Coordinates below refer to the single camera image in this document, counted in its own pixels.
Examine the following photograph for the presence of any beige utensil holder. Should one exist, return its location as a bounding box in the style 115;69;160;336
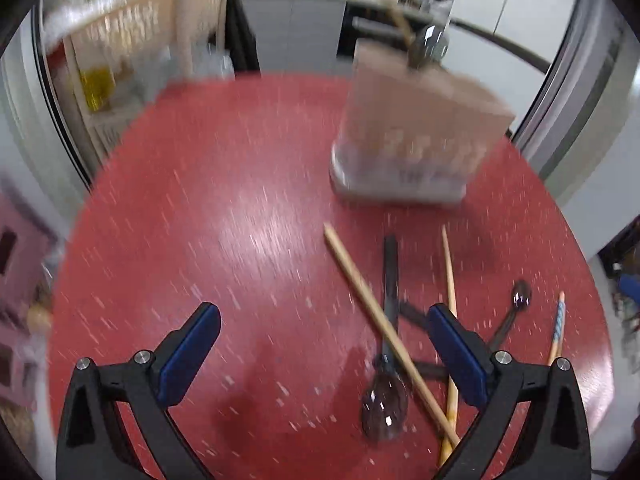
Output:
328;39;516;205

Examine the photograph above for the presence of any large black spoon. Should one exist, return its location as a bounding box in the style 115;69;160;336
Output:
361;236;410;443

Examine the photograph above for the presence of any small black spoon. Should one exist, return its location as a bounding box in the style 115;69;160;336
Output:
487;280;533;353

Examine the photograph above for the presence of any wooden handled dark utensil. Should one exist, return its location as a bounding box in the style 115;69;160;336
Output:
381;0;417;68

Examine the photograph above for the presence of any grey kitchen counter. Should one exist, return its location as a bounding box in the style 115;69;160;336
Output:
235;0;351;76

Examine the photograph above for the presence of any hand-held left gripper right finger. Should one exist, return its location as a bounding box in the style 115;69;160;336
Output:
426;302;593;480

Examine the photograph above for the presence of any plain wooden chopstick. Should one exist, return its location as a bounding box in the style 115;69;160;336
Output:
324;223;461;448

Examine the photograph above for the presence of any black hanging cloth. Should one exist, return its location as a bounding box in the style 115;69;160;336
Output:
225;0;261;76

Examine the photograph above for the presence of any yellow oil bottle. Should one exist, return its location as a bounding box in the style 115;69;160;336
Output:
77;67;117;113

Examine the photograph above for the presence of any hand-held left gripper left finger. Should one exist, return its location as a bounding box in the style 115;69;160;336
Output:
55;302;222;480

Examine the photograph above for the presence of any black built-in oven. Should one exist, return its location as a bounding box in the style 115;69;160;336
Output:
337;2;408;61

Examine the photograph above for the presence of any beige plastic storage cart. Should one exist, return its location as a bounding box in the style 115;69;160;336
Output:
42;0;228;161

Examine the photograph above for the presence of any blue patterned chopstick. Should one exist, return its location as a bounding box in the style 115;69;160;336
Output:
547;291;567;367

